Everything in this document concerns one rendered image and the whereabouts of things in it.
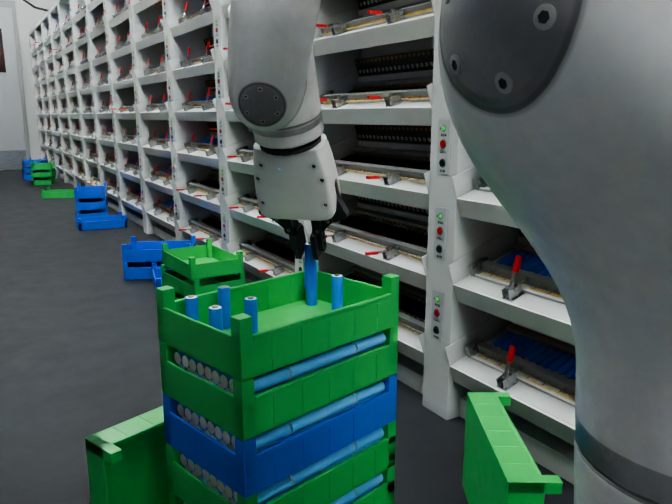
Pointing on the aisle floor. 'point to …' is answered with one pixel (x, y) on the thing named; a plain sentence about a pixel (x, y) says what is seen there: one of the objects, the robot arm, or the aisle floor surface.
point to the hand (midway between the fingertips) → (308, 241)
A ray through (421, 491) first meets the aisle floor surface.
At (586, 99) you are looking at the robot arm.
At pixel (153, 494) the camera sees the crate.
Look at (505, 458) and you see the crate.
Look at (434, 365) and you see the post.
